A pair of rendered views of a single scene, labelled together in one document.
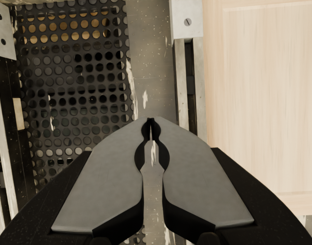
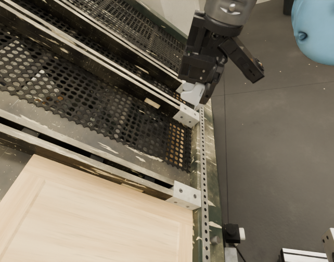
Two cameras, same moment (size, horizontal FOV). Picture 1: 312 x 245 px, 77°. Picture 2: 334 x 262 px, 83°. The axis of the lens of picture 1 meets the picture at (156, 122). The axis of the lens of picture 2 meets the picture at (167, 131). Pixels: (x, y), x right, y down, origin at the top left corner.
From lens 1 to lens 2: 43 cm
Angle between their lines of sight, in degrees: 50
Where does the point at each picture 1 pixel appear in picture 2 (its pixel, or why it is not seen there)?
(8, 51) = (177, 116)
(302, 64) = not seen: outside the picture
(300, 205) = not seen: outside the picture
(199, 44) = (169, 192)
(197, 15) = (182, 196)
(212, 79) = (142, 201)
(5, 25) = (186, 122)
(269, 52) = (149, 251)
